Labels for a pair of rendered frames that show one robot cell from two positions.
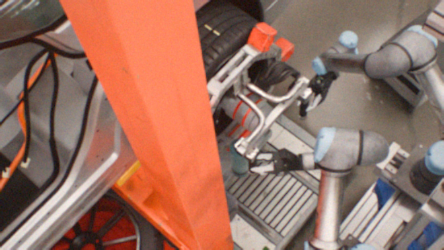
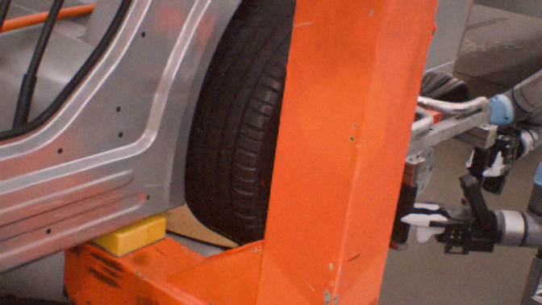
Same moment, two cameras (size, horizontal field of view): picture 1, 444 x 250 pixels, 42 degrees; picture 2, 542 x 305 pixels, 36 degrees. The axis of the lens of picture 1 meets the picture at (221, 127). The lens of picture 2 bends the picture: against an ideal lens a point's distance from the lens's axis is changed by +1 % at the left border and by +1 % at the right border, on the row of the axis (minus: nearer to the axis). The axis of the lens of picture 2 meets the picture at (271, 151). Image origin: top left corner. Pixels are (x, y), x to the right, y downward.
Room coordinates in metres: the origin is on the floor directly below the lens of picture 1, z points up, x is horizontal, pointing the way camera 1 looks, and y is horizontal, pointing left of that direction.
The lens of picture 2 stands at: (-0.60, 0.52, 1.56)
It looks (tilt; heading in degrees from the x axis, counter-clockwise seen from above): 22 degrees down; 348
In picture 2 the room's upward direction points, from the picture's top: 8 degrees clockwise
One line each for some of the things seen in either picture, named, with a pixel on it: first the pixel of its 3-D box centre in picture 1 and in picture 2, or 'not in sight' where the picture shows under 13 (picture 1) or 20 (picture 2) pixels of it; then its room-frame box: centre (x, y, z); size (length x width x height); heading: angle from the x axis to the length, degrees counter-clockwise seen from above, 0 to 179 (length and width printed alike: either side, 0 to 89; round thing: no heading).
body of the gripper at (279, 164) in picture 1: (287, 163); (467, 228); (0.88, -0.25, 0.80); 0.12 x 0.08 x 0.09; 86
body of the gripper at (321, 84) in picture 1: (324, 81); (502, 148); (1.21, -0.46, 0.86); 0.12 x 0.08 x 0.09; 133
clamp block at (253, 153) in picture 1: (246, 149); (400, 165); (0.91, -0.09, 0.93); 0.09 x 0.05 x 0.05; 41
